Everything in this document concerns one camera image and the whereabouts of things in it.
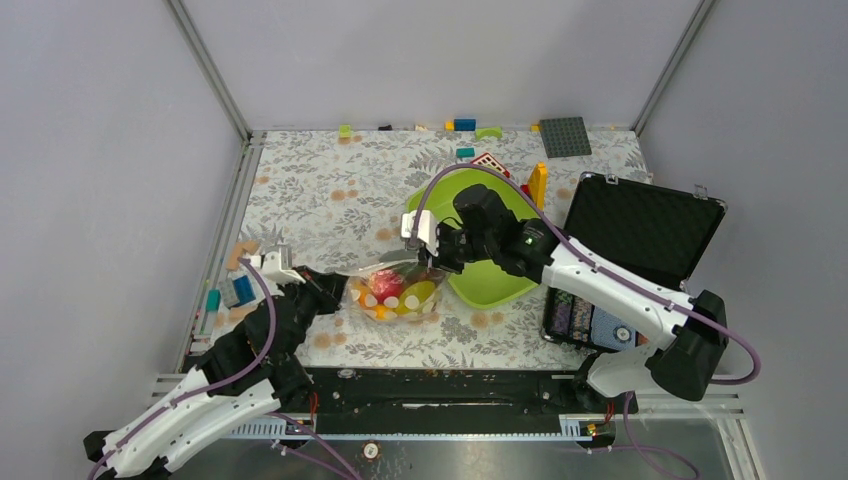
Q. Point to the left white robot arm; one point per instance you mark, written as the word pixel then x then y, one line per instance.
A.
pixel 249 372

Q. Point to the yellow orange mango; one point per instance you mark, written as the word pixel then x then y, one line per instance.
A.
pixel 378 309

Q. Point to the blue building brick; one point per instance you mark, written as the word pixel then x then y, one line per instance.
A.
pixel 243 290

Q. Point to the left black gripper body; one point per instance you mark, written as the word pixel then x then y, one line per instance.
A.
pixel 313 297

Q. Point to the long wooden block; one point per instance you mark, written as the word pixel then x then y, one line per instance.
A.
pixel 233 316

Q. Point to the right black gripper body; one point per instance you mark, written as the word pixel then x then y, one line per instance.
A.
pixel 458 246

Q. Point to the green arch brick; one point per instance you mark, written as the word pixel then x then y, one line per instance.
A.
pixel 488 132

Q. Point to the yellow green starfruit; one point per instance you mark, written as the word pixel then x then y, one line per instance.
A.
pixel 418 298

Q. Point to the teal block at rail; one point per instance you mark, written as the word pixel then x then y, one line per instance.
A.
pixel 213 300

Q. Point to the red pomegranate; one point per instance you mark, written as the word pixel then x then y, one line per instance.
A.
pixel 386 283

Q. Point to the L-shaped wooden block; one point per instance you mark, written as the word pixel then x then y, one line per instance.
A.
pixel 240 251

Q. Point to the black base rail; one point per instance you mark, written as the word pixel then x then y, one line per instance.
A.
pixel 375 402

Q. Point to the black open case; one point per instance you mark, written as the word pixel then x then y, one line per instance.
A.
pixel 657 233

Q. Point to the yellow blue brick tower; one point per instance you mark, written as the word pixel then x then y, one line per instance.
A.
pixel 536 185

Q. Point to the green plastic tray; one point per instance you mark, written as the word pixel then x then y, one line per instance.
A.
pixel 481 285

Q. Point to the grey building brick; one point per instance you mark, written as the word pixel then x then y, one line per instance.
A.
pixel 228 294

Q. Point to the red white window brick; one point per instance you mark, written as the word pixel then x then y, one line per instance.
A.
pixel 489 161

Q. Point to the blue yellow brick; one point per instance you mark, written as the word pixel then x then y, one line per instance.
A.
pixel 461 125

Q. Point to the grey building baseplate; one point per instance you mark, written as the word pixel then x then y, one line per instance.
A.
pixel 565 137

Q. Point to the clear zip top bag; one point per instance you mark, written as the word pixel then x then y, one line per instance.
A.
pixel 402 262

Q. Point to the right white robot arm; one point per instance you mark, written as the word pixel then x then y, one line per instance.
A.
pixel 684 341

